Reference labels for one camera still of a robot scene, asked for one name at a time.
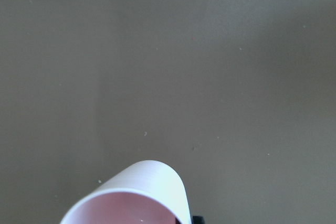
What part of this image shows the pink plastic cup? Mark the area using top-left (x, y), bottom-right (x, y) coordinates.
top-left (61, 160), bottom-right (192, 223)

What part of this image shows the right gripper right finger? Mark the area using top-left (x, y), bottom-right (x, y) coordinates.
top-left (192, 216), bottom-right (204, 224)

